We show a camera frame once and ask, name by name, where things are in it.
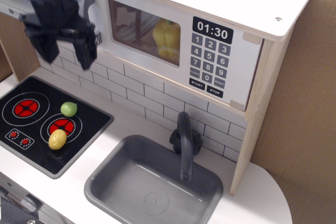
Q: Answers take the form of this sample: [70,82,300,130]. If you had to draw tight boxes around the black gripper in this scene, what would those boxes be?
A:
[20,0,97,70]

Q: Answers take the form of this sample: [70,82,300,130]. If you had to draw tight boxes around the white toy microwave door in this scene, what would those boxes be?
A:
[89,0,263,111]

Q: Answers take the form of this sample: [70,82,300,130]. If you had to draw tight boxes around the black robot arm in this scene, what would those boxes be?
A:
[19,0,97,70]

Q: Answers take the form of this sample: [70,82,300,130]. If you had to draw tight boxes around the wooden toy microwave cabinet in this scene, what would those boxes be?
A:
[69,0,316,196]

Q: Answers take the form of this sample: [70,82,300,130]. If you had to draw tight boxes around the green toy lime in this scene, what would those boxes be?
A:
[60,102,77,117]

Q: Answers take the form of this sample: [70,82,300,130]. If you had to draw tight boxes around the black toy stovetop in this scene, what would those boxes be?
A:
[1,77,113,179]

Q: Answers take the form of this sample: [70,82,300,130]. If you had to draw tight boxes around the yellow toy potato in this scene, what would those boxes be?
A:
[48,129,67,150]

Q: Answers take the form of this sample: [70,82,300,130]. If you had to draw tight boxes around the yellow toy bell pepper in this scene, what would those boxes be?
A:
[153,19,181,66]

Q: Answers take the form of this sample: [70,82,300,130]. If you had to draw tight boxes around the grey toy sink basin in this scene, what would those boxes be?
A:
[84,135,223,223]

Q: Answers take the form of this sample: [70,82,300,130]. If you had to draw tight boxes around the dark grey toy faucet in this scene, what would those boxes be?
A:
[170,111,203,182]

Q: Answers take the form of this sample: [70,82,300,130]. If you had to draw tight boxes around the brown cardboard panel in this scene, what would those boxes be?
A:
[252,0,335,223]

